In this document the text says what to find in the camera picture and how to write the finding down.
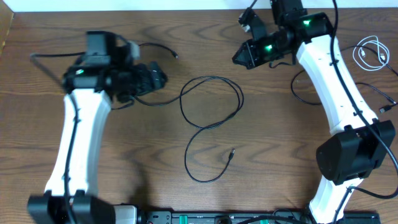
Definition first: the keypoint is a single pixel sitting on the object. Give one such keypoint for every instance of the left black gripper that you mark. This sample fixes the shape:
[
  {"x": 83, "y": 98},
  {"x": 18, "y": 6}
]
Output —
[{"x": 148, "y": 82}]

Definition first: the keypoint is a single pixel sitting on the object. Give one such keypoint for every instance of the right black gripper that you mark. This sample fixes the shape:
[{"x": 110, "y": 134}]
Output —
[{"x": 250, "y": 47}]

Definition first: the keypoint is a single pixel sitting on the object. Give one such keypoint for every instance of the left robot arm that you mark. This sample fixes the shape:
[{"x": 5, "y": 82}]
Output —
[{"x": 108, "y": 70}]

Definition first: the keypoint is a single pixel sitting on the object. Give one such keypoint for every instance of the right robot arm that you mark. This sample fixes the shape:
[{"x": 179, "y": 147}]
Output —
[{"x": 359, "y": 141}]

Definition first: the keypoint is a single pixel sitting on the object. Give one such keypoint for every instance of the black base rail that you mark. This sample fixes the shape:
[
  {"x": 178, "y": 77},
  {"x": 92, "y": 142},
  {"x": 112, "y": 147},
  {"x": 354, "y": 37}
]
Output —
[{"x": 278, "y": 216}]

